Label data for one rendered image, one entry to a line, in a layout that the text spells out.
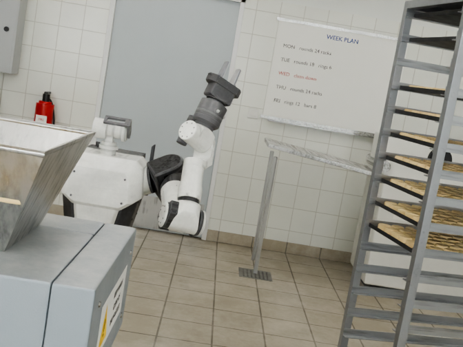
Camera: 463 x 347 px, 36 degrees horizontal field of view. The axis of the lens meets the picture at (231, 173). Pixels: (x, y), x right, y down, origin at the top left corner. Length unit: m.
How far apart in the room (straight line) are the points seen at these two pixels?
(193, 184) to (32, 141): 1.08
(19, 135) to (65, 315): 0.37
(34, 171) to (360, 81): 5.47
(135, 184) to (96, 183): 0.12
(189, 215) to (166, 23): 4.18
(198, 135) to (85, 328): 1.40
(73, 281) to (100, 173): 1.50
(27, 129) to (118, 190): 1.23
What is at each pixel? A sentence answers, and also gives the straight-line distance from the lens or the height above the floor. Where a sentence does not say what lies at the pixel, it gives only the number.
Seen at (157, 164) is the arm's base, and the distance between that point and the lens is 2.37.
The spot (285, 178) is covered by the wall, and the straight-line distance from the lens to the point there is 6.20.
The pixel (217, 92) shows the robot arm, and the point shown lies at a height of 1.38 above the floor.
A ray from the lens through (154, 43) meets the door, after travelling 6.18.
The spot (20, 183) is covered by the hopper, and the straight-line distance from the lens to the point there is 0.86.
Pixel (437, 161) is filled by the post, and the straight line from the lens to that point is 2.43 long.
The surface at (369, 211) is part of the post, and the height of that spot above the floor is 1.01.
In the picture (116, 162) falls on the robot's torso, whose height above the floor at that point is 1.10.
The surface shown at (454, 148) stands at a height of 1.32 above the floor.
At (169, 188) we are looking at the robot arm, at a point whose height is 1.06.
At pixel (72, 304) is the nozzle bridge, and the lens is 0.83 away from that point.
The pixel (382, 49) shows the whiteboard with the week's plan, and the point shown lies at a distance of 6.25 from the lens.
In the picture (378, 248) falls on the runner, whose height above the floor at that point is 0.86.
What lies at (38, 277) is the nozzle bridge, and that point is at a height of 1.18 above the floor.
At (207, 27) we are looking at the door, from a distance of 6.16.
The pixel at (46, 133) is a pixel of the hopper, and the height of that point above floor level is 1.31.
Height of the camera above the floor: 1.44
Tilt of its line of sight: 8 degrees down
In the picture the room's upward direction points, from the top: 10 degrees clockwise
